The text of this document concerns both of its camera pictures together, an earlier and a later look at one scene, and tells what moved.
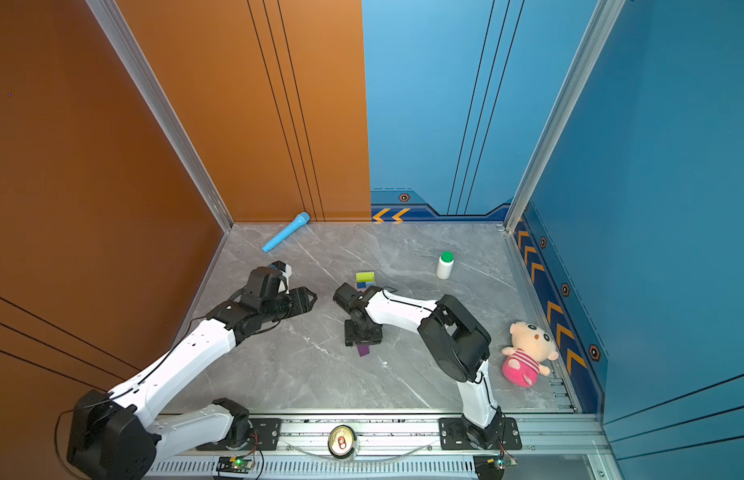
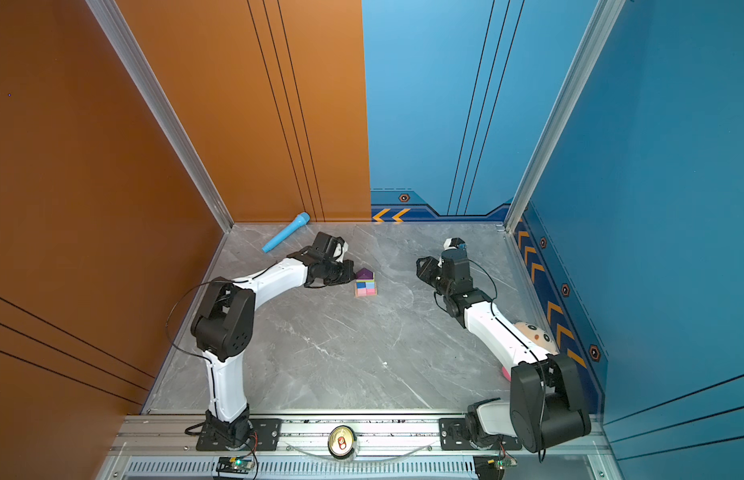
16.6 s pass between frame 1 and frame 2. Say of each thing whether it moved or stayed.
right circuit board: stayed
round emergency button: stayed
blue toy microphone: stayed
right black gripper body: moved
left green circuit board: stayed
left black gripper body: moved
